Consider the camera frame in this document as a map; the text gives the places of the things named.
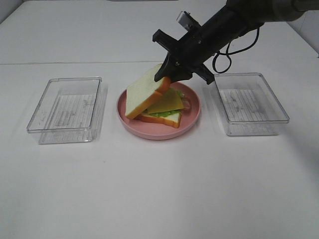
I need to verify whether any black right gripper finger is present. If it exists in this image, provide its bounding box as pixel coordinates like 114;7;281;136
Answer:
154;53;176;82
170;71;192;83

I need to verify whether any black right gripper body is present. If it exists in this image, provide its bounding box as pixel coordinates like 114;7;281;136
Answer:
152;29;214;85

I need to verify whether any yellow cheese slice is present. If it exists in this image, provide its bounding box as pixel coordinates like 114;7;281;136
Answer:
145;88;185;115

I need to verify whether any bacon strip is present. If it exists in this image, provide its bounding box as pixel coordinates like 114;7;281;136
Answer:
181;97;191;111

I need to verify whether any bread slice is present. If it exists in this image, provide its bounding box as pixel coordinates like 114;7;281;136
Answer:
125;64;171;120
135;110;181;128

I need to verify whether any green lettuce leaf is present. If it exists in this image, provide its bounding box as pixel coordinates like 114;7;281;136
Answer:
149;90;185;119

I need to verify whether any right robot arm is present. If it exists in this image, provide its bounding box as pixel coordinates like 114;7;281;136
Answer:
153;0;319;84

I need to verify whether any pink round plate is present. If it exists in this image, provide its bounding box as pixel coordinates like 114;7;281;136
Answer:
117;82;201;140

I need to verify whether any right clear plastic tray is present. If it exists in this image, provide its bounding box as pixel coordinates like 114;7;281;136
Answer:
212;73;290;136

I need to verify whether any clear plastic tray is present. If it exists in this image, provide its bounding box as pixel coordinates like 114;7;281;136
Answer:
212;73;290;136
26;77;107;144

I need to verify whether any left clear plastic tray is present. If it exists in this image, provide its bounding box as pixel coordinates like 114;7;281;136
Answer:
26;77;107;144

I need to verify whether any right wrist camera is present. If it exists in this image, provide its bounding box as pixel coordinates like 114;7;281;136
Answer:
176;11;201;31

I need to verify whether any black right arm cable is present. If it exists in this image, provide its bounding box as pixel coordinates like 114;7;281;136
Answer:
212;26;260;74

